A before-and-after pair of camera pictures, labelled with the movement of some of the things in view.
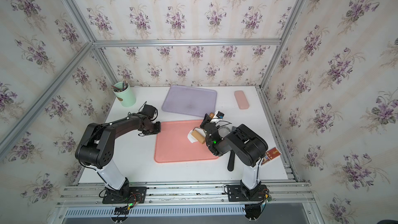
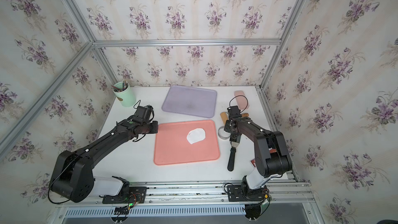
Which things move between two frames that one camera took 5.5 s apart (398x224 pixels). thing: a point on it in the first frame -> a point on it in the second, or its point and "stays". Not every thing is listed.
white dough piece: x=191 y=138 stays
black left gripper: x=157 y=130 stays
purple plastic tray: x=190 y=100 stays
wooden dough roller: x=199 y=136 -> x=224 y=116
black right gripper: x=205 y=122 -> x=226 y=127
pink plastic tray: x=172 y=144 stays
